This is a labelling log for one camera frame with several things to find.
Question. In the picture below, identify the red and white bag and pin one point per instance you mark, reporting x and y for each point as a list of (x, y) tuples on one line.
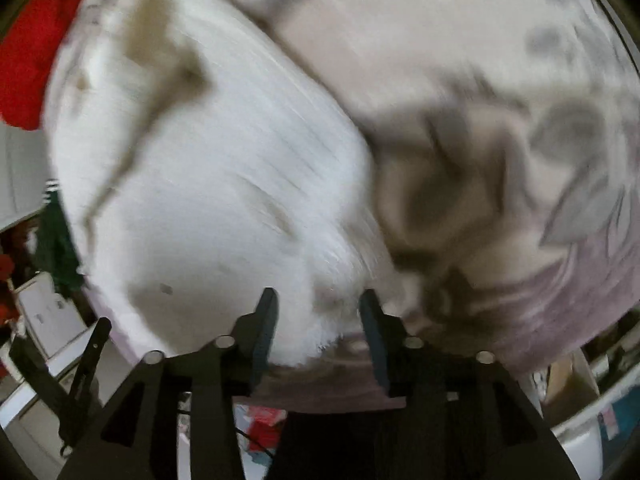
[(264, 427)]

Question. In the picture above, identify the dark green cloth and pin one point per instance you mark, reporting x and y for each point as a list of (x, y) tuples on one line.
[(56, 247)]

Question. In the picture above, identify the red cloth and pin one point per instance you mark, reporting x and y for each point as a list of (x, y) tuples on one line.
[(35, 60)]

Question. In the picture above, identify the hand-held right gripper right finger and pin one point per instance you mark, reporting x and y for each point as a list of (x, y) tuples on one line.
[(374, 342)]

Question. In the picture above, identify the cardboard box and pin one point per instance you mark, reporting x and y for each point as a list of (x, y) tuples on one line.
[(567, 377)]

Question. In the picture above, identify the white garment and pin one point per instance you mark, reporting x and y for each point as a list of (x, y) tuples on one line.
[(200, 185)]

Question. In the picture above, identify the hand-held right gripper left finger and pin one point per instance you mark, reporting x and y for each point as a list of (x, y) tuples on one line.
[(264, 332)]

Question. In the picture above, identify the floral printed bed sheet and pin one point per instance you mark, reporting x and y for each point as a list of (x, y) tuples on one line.
[(410, 40)]

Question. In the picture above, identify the white box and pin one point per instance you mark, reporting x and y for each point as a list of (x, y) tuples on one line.
[(46, 312)]

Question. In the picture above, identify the white plastic tub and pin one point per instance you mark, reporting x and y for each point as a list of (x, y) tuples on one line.
[(582, 447)]

